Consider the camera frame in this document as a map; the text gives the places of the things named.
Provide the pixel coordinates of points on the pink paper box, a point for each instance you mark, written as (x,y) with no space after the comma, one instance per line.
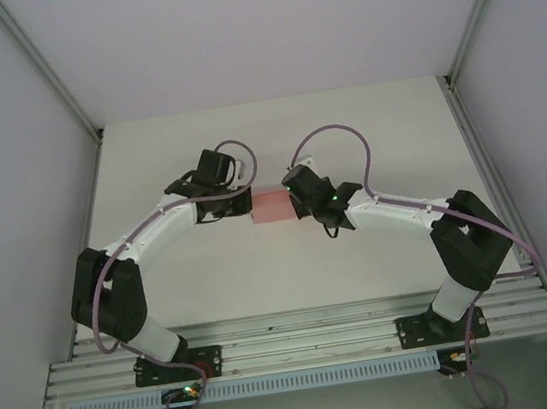
(271,207)

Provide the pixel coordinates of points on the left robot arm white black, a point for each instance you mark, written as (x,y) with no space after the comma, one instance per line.
(130,304)

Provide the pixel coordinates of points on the black base plate right arm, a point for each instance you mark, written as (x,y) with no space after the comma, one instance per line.
(414,332)

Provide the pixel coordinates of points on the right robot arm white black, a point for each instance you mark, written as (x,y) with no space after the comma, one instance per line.
(471,249)

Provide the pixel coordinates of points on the black base plate left arm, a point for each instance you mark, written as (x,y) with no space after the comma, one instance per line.
(208,361)

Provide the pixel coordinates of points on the circuit board with yellow connector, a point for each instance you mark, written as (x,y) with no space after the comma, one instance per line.
(456,358)

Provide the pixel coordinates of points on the circuit board with green light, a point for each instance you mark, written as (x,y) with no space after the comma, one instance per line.
(182,394)

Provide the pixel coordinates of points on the aluminium mounting rail bed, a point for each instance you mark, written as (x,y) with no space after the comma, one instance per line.
(306,336)

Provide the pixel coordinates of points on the aluminium side rail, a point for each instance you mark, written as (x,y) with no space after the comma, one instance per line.
(487,161)

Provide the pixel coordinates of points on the aluminium frame post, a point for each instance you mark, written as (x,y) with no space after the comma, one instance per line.
(49,72)
(479,1)

